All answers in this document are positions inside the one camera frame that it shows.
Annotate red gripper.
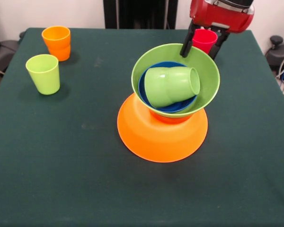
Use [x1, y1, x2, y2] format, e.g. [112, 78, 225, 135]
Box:
[179, 0, 256, 61]

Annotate large light green bowl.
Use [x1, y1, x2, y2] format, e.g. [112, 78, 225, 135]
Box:
[131, 43, 221, 114]

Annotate blue bowl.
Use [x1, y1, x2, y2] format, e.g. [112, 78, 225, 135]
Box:
[138, 61, 198, 114]

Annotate small red-orange bowl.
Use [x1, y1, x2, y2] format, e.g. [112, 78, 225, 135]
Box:
[149, 110, 196, 124]

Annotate large orange bowl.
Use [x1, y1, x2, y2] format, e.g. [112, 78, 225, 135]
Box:
[117, 92, 209, 163]

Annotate red cup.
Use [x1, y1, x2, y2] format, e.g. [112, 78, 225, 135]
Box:
[192, 28, 219, 55]

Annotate orange cup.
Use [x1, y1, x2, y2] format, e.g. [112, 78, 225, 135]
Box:
[41, 26, 71, 62]

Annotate lime green cup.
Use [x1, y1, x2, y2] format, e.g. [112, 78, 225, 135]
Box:
[25, 53, 61, 96]

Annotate dark green tablecloth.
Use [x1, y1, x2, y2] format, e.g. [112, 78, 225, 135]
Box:
[0, 27, 284, 227]

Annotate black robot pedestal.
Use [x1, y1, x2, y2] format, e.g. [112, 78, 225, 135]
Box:
[103, 0, 178, 29]

